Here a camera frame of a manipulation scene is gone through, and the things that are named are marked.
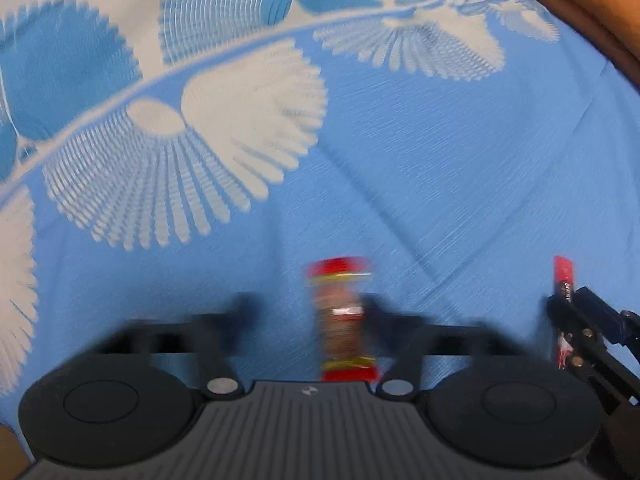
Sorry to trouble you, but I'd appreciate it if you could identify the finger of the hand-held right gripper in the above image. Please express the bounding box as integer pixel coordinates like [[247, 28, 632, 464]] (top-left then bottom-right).
[[546, 293, 640, 407], [575, 287, 640, 347]]

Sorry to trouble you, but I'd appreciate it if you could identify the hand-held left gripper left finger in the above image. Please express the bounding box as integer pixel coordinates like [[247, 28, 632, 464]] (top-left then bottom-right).
[[107, 292, 263, 398]]

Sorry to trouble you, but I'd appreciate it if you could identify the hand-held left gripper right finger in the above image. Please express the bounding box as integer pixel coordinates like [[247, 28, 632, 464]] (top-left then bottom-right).
[[360, 292, 506, 401]]

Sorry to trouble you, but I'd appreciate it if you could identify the slim red snack packet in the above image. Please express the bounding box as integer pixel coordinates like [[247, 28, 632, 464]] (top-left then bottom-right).
[[551, 255, 576, 368]]

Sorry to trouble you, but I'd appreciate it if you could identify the red yellow candy packet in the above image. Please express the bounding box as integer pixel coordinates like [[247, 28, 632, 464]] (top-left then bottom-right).
[[306, 256, 381, 383]]

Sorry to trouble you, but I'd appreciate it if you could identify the fan printed blue sheet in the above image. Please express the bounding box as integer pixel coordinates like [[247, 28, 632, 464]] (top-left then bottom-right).
[[0, 0, 640, 461]]

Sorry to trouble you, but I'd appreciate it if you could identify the orange pillow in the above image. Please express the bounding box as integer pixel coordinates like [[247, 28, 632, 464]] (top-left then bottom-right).
[[515, 0, 640, 78]]

